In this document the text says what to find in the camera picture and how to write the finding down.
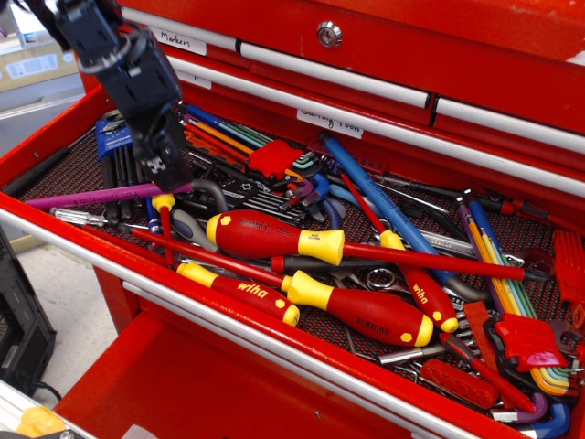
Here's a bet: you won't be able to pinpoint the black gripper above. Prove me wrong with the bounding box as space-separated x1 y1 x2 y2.
96 29 192 192

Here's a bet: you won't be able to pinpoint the violet Allen key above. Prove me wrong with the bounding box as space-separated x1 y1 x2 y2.
25 178 229 212

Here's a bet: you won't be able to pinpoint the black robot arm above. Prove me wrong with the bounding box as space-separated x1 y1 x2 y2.
27 1 191 192

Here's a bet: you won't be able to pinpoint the blue Allen key holder set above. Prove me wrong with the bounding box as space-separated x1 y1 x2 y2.
95 110 148 225

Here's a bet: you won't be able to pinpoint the black torx key set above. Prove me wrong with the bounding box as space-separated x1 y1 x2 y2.
172 160 307 225

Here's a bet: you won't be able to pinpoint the rainbow Allen key set left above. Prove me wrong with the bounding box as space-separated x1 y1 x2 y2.
183 104 304 184

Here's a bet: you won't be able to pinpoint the rainbow allen key set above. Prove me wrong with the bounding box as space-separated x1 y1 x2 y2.
457 189 579 401
183 104 304 184

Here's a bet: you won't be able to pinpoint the long blue Allen key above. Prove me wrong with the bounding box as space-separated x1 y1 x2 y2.
319 132 491 302

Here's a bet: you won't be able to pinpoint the rainbow Allen key set right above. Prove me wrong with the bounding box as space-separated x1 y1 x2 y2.
457 189 579 401

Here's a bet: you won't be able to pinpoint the red key holder right edge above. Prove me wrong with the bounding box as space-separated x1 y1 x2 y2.
552 230 584 328

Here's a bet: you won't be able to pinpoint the small red yellow screwdriver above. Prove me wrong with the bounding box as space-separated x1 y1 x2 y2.
151 193 175 270

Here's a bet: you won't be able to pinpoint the white label markers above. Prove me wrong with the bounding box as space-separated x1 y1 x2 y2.
150 27 207 56

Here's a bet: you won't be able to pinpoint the large red yellow screwdriver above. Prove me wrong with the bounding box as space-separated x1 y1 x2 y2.
206 209 549 282

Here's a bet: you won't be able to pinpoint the cardboard box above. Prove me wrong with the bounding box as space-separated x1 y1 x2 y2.
1 38 79 91

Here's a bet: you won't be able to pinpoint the black rod drawer left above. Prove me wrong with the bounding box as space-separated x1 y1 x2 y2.
1 128 95 197

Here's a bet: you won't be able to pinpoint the white label cutting tools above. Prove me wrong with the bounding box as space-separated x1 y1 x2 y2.
296 109 365 139

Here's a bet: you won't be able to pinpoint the red yellow wiha screwdriver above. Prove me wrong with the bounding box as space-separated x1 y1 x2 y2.
81 225 301 327

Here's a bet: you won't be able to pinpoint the silver drawer lock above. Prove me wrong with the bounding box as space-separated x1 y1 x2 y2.
317 21 343 48

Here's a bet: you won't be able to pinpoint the black computer case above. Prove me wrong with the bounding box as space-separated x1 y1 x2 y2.
1 234 57 396

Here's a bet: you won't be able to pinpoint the red tool chest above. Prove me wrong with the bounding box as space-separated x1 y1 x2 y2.
0 0 585 439

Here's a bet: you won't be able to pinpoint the silver combination wrench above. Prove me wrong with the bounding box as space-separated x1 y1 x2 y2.
328 267 412 294

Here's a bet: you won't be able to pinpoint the long red yellow screwdriver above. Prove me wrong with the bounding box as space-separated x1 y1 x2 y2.
120 227 434 347

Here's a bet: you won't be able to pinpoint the yellow sponge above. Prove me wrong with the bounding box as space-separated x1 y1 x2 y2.
16 407 67 438

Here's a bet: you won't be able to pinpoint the red yellow screwdriver right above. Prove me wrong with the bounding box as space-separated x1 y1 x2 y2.
341 174 459 333

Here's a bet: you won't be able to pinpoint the open red drawer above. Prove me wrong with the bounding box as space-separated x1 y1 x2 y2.
0 66 585 439

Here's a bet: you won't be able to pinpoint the red bit holder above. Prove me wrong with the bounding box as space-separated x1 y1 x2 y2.
420 359 500 410

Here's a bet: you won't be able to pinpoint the red black small screwdriver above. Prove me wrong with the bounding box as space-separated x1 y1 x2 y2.
440 333 537 413

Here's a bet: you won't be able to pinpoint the grey blue handle screwdriver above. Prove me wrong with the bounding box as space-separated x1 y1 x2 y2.
170 209 218 252

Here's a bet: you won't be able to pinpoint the clear handle small screwdriver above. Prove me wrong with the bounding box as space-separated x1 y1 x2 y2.
49 208 146 230

